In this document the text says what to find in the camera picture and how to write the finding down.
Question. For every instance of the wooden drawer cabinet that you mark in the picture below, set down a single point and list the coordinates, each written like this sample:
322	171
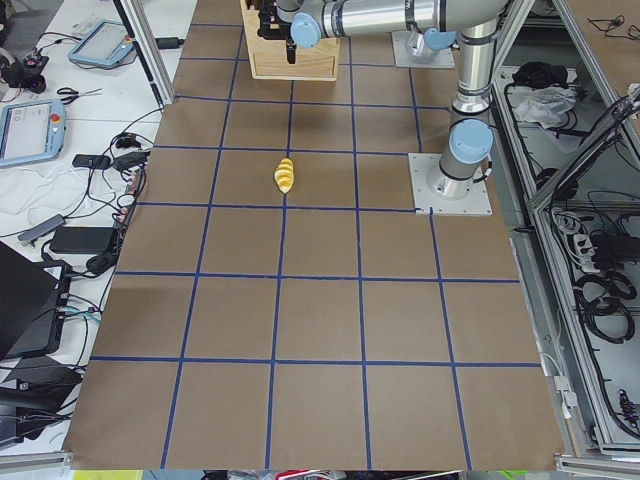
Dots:
274	56

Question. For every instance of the crumpled white cloth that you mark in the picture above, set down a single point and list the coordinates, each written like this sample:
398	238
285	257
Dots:
546	106

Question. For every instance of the black laptop computer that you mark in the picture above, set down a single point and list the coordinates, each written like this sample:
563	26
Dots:
33	295

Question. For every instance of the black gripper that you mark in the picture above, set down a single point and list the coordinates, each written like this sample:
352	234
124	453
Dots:
290	52

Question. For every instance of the black power adapter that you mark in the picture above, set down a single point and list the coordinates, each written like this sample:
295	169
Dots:
81	240

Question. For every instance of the blue teach pendant far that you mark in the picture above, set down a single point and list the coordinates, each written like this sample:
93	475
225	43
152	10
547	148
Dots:
106	46

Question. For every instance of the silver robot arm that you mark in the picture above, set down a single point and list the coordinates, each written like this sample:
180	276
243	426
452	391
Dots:
432	26
432	40

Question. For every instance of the blue teach pendant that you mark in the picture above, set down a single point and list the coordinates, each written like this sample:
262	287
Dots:
106	46
32	132

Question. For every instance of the black phone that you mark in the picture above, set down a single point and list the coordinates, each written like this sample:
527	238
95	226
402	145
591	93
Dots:
92	161

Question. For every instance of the aluminium frame post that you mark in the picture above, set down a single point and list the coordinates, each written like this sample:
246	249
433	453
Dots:
134	19

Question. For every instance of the toy bread loaf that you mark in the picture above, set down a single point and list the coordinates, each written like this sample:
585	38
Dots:
284	175

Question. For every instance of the blue teach pendant near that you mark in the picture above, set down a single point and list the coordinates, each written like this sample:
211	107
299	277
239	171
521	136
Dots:
32	132

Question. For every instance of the black handled scissors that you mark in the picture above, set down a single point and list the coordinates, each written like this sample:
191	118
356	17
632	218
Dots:
69	95

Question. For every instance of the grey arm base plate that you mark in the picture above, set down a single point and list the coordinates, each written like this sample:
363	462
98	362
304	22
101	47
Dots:
436	194

